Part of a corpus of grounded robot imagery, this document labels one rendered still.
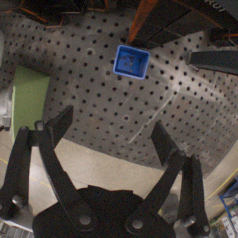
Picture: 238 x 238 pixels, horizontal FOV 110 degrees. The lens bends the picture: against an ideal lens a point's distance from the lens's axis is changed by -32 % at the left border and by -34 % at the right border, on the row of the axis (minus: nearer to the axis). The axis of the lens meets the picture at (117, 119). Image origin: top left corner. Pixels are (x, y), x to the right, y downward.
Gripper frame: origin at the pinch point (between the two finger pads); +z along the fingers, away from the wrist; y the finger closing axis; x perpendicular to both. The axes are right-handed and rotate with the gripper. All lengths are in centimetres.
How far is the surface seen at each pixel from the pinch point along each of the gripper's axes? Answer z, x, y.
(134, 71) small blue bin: 34.4, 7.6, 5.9
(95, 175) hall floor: 104, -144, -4
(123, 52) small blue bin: 34.4, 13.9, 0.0
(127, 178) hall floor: 104, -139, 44
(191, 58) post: 33.0, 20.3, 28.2
